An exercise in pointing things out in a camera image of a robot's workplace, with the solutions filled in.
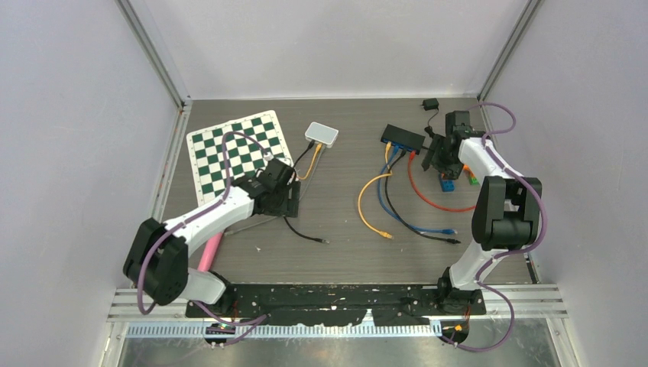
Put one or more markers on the black network switch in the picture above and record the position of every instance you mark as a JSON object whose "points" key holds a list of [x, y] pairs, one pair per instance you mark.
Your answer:
{"points": [[402, 138]]}

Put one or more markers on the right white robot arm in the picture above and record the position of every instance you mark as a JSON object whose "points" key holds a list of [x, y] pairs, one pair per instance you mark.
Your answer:
{"points": [[506, 217]]}

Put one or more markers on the white router box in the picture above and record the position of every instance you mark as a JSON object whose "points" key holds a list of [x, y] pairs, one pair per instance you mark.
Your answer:
{"points": [[320, 133]]}

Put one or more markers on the blue toy block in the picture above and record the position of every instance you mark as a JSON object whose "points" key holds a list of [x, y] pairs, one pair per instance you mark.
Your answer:
{"points": [[446, 184]]}

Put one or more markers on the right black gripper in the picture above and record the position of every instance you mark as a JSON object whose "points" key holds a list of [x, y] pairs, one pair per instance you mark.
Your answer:
{"points": [[449, 171]]}

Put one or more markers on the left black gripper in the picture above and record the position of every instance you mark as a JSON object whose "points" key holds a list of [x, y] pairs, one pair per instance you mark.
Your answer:
{"points": [[289, 206]]}

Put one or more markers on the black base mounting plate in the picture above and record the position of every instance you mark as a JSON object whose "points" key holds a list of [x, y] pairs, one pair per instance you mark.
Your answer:
{"points": [[340, 304]]}

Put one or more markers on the pink marker pen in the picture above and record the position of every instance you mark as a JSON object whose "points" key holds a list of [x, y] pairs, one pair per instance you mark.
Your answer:
{"points": [[209, 252]]}

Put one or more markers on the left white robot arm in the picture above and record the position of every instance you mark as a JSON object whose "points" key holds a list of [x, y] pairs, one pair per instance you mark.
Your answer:
{"points": [[158, 260]]}

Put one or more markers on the aluminium frame rail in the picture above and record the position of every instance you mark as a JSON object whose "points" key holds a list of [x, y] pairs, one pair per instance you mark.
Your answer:
{"points": [[522, 301]]}

